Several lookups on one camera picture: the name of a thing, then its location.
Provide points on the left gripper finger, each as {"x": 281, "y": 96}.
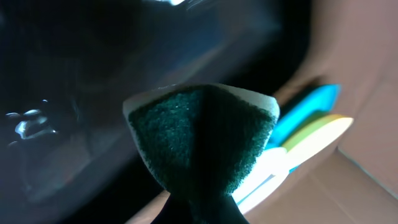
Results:
{"x": 219, "y": 211}

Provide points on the green scrubbing sponge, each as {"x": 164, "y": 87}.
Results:
{"x": 200, "y": 141}

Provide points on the light blue plate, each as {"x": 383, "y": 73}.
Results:
{"x": 270, "y": 161}

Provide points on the teal plastic tray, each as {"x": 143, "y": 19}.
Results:
{"x": 315, "y": 104}

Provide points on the black rectangular tray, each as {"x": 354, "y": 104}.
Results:
{"x": 67, "y": 66}

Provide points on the white plate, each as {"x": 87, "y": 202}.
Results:
{"x": 255, "y": 190}

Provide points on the green rimmed plate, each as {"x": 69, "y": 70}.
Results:
{"x": 314, "y": 137}

